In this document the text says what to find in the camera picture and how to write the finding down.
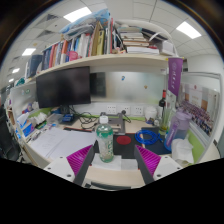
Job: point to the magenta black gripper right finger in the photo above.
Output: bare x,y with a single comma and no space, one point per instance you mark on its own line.
147,162

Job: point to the purple translucent water jug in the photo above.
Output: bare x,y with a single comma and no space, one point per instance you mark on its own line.
178,128

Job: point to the white paper sheets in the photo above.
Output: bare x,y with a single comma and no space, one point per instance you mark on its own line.
56,142

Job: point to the grey metal stand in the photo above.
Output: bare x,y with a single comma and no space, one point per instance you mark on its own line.
115,121

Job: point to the purple hanging banner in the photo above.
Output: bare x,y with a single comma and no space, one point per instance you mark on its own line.
175,69

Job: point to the white square coaster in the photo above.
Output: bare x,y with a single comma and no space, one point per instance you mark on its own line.
115,164

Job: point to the group photo poster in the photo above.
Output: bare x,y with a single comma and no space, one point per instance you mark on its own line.
202,103

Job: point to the clear plastic water bottle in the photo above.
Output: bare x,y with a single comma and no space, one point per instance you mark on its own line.
105,143

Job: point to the stack of books right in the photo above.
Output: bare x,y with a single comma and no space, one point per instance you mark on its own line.
138,40

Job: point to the black computer monitor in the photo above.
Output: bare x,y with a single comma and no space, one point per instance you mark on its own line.
64,87

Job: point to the dark wine bottle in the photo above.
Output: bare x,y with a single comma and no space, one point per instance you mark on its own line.
162,104

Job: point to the row of upright books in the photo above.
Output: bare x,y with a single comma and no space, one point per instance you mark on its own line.
80,42

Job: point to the blue plastic bag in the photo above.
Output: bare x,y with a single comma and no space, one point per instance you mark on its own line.
102,15

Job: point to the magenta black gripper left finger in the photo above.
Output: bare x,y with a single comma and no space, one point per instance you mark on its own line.
79,162

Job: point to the white crumpled tissue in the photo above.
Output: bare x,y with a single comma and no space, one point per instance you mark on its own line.
182,151

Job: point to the wooden wall shelf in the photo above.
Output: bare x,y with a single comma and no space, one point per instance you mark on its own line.
115,62

